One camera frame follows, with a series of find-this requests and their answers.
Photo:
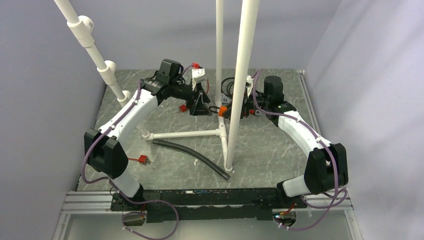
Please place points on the short red wire connector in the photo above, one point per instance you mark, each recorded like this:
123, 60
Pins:
142, 159

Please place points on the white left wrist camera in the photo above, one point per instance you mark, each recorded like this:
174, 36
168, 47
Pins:
198, 75

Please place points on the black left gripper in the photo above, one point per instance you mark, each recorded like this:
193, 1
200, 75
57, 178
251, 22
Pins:
199, 93

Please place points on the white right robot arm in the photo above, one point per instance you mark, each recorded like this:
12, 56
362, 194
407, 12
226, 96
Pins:
326, 167

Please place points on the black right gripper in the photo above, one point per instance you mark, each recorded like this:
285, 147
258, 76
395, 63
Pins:
245, 107

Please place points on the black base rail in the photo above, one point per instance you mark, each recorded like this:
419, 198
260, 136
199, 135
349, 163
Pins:
209, 204

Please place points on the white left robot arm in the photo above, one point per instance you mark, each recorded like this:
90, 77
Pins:
103, 146

